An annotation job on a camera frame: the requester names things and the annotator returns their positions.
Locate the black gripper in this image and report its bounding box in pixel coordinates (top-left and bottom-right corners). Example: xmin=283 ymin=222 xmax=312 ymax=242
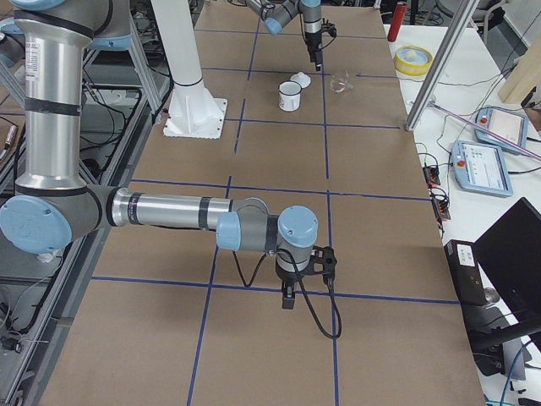
xmin=305 ymin=31 xmax=322 ymax=71
xmin=278 ymin=270 xmax=298 ymax=310

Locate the white enamel mug lid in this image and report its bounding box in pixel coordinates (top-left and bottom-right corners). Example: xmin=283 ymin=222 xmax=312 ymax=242
xmin=290 ymin=72 xmax=312 ymax=89

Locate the clear glass funnel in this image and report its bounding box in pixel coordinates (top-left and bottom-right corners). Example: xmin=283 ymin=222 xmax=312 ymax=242
xmin=330 ymin=71 xmax=353 ymax=94

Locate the white enamel mug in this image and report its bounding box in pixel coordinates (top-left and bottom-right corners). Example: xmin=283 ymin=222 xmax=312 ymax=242
xmin=278 ymin=80 xmax=303 ymax=112

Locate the yellow tape roll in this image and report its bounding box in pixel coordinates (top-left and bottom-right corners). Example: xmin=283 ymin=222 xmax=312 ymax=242
xmin=393 ymin=45 xmax=434 ymax=76

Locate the red cylinder bottle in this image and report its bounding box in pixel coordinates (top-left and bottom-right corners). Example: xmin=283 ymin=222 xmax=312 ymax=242
xmin=387 ymin=1 xmax=407 ymax=42

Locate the black connector block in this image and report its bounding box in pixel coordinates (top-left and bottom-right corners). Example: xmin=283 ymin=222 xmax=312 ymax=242
xmin=431 ymin=195 xmax=451 ymax=222
xmin=423 ymin=165 xmax=440 ymax=187

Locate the black computer box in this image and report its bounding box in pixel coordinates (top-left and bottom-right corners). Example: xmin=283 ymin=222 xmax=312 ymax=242
xmin=445 ymin=239 xmax=489 ymax=337

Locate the near teach pendant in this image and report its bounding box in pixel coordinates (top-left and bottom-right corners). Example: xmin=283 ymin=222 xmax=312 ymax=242
xmin=451 ymin=140 xmax=513 ymax=197

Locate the teach pendant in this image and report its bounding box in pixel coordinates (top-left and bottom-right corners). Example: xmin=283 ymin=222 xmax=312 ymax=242
xmin=451 ymin=140 xmax=513 ymax=197
xmin=475 ymin=106 xmax=527 ymax=155

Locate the far teach pendant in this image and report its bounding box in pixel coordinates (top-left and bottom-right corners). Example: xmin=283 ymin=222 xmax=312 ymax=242
xmin=475 ymin=106 xmax=527 ymax=155

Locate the wooden board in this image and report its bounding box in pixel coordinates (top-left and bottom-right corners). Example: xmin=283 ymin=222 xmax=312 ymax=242
xmin=499 ymin=37 xmax=541 ymax=104

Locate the black laptop monitor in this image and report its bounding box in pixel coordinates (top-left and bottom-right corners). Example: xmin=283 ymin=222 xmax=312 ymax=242
xmin=473 ymin=197 xmax=540 ymax=315

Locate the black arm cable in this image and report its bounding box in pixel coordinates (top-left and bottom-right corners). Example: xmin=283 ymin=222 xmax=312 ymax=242
xmin=231 ymin=249 xmax=343 ymax=339

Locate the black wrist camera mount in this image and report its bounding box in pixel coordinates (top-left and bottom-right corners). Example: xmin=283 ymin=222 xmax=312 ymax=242
xmin=321 ymin=18 xmax=337 ymax=39
xmin=303 ymin=245 xmax=337 ymax=288

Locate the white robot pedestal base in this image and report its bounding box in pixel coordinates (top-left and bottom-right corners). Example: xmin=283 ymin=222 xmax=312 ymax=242
xmin=151 ymin=0 xmax=227 ymax=140

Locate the aluminium frame post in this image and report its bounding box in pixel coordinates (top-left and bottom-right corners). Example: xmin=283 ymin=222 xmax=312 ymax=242
xmin=405 ymin=0 xmax=478 ymax=131

